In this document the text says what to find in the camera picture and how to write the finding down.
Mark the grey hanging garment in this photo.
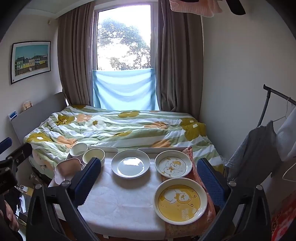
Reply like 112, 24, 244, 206
225, 120, 284, 184

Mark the red printed bag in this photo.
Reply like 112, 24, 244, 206
270, 195, 296, 241

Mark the dark hanging object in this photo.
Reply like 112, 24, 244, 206
223, 0, 246, 16

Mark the black clothes rack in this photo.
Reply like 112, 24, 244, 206
257, 85, 296, 127

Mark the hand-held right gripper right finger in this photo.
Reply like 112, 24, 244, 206
196, 158, 271, 241

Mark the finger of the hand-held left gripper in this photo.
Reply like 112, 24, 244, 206
0, 137, 12, 154
5, 143, 33, 168

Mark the white mesh garment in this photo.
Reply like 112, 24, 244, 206
275, 107, 296, 162

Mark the person's left hand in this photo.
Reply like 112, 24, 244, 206
0, 202, 19, 232

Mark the orange floral cloth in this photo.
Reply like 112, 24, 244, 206
159, 146, 217, 239

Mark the pink plastic basin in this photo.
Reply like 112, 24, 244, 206
54, 159, 85, 184

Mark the yellow duck print plate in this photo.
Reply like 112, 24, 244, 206
154, 178, 208, 225

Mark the white duck print plate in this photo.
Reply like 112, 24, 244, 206
154, 150, 193, 178

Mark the cream ceramic bowl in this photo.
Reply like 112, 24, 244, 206
83, 148, 105, 166

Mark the dark box with white item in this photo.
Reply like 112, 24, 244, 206
17, 184, 32, 224

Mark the white ceramic cup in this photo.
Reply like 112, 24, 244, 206
69, 143, 89, 158

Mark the grey bed headboard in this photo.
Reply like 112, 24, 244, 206
11, 92, 68, 145

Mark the brown curtain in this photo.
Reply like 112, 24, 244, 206
154, 0, 204, 123
57, 5, 98, 107

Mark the light blue window cloth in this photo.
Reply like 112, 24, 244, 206
92, 68, 160, 111

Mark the white wire hanger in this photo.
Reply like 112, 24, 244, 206
272, 97, 293, 123
282, 160, 296, 184

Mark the pink hanging towel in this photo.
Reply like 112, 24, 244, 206
169, 0, 223, 18

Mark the long white table rail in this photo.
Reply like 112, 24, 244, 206
137, 146, 188, 154

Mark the plain white plate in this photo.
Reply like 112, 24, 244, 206
111, 150, 151, 179

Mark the framed houses picture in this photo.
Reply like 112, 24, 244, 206
10, 41, 51, 85

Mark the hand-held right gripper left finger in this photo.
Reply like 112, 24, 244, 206
26, 157, 102, 241

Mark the floral green striped duvet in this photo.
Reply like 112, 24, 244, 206
23, 105, 225, 173

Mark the window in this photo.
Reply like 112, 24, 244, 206
94, 2, 159, 71

